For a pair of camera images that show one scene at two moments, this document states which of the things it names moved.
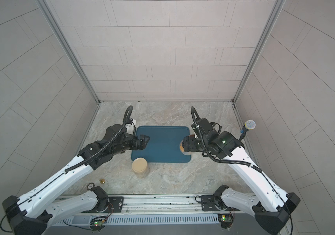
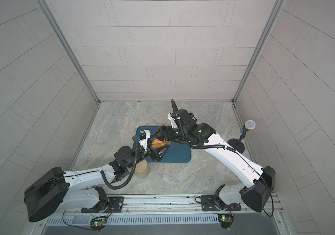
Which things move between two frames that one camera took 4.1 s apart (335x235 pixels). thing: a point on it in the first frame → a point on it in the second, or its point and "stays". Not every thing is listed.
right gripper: [191, 146] → [169, 135]
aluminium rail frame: [153, 210] stays
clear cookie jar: [182, 150] → [156, 143]
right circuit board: [226, 220] stays
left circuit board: [98, 223] stays
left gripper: [143, 145] → [153, 154]
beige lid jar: [139, 167] stays
